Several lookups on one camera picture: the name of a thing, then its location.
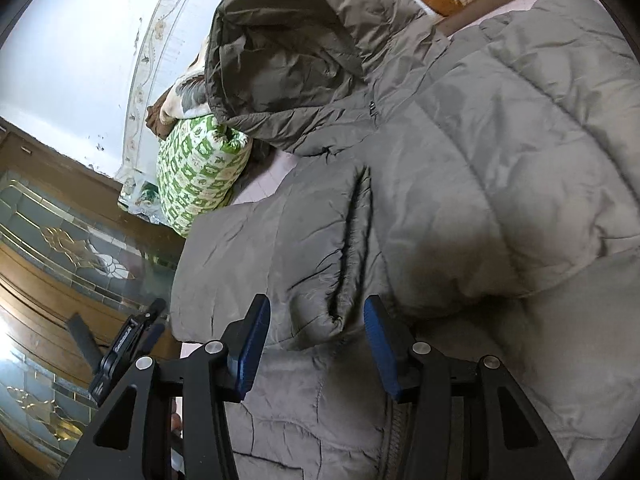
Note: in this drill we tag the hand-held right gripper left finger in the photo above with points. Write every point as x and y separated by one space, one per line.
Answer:
250 345

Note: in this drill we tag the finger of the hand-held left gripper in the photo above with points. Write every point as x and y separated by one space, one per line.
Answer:
125 342

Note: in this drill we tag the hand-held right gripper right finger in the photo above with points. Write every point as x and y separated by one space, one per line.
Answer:
382 350

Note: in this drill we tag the green checkered pillow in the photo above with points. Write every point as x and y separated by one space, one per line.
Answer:
200 175

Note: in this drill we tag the brown cloth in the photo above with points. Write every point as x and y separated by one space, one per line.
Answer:
157 117

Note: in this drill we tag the grey puffer jacket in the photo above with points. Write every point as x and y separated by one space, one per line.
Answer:
450 170

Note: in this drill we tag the wooden door with stained glass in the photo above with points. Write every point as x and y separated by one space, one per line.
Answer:
55 240

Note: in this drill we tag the clear plastic bag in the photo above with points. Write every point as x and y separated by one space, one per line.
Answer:
140 200

